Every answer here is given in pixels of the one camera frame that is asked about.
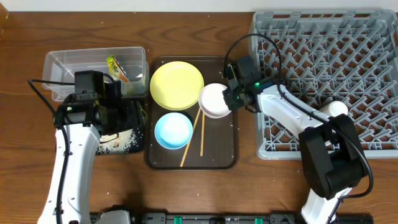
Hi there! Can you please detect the pale green cup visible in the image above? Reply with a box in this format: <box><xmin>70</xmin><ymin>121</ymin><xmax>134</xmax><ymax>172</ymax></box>
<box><xmin>319</xmin><ymin>101</ymin><xmax>348</xmax><ymax>117</ymax></box>

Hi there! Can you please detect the pile of white rice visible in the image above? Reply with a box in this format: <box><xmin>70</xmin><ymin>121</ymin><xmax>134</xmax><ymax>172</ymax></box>
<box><xmin>96</xmin><ymin>128</ymin><xmax>144</xmax><ymax>155</ymax></box>

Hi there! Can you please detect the black food waste tray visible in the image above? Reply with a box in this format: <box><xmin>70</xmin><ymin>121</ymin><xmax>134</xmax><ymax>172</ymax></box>
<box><xmin>93</xmin><ymin>98</ymin><xmax>147</xmax><ymax>156</ymax></box>

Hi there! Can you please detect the yellow plate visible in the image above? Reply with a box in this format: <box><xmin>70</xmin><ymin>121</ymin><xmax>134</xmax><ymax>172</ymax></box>
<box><xmin>150</xmin><ymin>61</ymin><xmax>205</xmax><ymax>111</ymax></box>

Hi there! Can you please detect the clear plastic waste bin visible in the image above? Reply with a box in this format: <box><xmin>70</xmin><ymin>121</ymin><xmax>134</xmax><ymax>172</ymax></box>
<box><xmin>42</xmin><ymin>47</ymin><xmax>149</xmax><ymax>98</ymax></box>

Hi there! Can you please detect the wooden chopstick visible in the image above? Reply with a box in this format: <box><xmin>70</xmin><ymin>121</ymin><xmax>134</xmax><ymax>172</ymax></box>
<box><xmin>200</xmin><ymin>112</ymin><xmax>205</xmax><ymax>157</ymax></box>
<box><xmin>180</xmin><ymin>108</ymin><xmax>201</xmax><ymax>167</ymax></box>

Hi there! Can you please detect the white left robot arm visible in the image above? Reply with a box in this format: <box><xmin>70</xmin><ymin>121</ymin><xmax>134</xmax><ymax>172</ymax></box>
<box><xmin>38</xmin><ymin>70</ymin><xmax>146</xmax><ymax>223</ymax></box>

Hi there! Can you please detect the grey plastic dishwasher rack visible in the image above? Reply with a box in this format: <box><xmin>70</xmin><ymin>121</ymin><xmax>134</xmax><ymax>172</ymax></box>
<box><xmin>249</xmin><ymin>9</ymin><xmax>397</xmax><ymax>159</ymax></box>

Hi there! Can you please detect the right wooden chopstick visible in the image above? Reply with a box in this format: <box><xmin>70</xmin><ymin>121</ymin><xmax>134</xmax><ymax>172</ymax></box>
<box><xmin>200</xmin><ymin>112</ymin><xmax>205</xmax><ymax>157</ymax></box>

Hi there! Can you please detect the light blue bowl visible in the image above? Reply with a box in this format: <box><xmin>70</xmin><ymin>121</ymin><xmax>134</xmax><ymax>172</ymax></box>
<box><xmin>154</xmin><ymin>113</ymin><xmax>193</xmax><ymax>150</ymax></box>

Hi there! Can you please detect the left wooden chopstick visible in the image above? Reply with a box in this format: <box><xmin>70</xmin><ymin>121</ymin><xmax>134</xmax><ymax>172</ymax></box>
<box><xmin>180</xmin><ymin>108</ymin><xmax>201</xmax><ymax>167</ymax></box>

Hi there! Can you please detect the dark brown serving tray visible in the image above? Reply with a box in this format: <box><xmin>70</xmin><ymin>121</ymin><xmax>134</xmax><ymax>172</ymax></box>
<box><xmin>144</xmin><ymin>55</ymin><xmax>239</xmax><ymax>170</ymax></box>

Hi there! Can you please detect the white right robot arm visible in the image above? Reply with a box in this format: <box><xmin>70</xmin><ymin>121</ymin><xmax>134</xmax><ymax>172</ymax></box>
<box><xmin>221</xmin><ymin>56</ymin><xmax>373</xmax><ymax>223</ymax></box>

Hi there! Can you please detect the pink bowl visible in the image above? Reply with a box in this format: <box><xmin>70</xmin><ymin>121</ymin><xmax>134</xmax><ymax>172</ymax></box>
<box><xmin>198</xmin><ymin>83</ymin><xmax>231</xmax><ymax>119</ymax></box>

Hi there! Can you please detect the green pandan cake wrapper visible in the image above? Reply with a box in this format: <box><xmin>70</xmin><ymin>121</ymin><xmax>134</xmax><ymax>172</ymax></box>
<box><xmin>106</xmin><ymin>55</ymin><xmax>129</xmax><ymax>83</ymax></box>

